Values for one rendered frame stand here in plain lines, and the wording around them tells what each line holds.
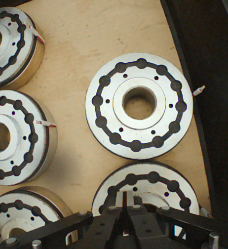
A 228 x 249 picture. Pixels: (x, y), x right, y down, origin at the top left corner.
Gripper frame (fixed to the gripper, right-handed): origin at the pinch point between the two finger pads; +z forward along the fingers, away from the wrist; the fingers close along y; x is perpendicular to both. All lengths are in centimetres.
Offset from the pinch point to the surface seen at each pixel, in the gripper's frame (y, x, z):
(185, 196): 5.5, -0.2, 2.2
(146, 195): 1.9, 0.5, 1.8
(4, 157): -11.8, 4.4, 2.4
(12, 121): -10.6, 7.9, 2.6
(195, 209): 6.4, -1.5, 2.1
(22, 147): -9.8, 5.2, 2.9
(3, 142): -13.7, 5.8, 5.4
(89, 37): -2.9, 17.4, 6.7
